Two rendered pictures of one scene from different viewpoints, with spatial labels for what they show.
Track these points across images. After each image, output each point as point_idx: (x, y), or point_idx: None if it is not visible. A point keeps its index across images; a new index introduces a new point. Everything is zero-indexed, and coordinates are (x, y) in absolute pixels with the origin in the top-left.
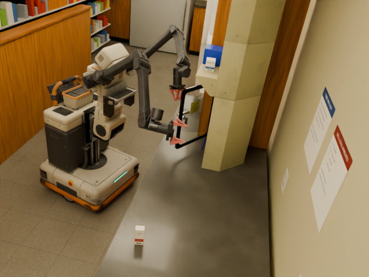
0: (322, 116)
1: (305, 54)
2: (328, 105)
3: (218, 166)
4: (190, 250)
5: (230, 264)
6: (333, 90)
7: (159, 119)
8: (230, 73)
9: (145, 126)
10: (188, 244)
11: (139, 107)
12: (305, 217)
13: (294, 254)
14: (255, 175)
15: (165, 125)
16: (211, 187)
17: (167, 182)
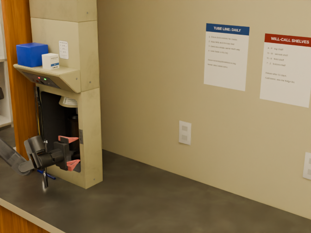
0: (226, 43)
1: (110, 23)
2: (229, 32)
3: (100, 175)
4: (204, 232)
5: (233, 214)
6: (229, 18)
7: (45, 148)
8: (90, 57)
9: (34, 167)
10: (197, 230)
11: (1, 153)
12: (269, 119)
13: (276, 154)
14: (125, 164)
15: (55, 150)
16: (123, 193)
17: (91, 217)
